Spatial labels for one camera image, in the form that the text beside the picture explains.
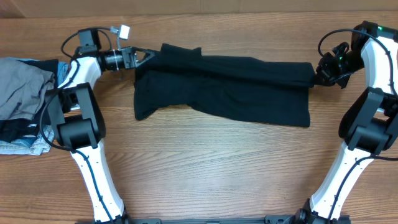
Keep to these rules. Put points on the black folded garment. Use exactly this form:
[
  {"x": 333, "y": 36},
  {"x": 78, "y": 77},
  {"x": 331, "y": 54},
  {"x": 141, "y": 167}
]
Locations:
[{"x": 16, "y": 128}]

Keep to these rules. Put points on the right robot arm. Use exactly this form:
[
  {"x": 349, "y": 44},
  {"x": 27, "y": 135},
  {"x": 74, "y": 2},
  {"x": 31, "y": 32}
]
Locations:
[{"x": 368, "y": 127}]

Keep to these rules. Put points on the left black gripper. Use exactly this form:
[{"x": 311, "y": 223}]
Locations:
[{"x": 134, "y": 59}]

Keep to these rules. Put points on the black t-shirt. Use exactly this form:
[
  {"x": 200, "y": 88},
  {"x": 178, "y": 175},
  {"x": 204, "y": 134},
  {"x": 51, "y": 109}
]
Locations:
[{"x": 238, "y": 88}]

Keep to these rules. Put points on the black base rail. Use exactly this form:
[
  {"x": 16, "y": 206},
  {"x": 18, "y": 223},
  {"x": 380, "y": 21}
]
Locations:
[{"x": 211, "y": 221}]

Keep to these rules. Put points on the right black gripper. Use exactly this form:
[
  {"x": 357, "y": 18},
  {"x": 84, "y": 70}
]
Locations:
[{"x": 324, "y": 72}]

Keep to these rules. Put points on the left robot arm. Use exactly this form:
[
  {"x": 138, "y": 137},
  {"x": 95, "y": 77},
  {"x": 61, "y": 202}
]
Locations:
[{"x": 76, "y": 119}]

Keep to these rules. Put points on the grey folded garment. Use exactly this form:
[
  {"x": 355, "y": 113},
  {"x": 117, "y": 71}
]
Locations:
[{"x": 23, "y": 89}]

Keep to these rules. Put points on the light blue folded jeans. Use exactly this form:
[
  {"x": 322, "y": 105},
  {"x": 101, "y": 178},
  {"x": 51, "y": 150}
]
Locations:
[{"x": 35, "y": 144}]

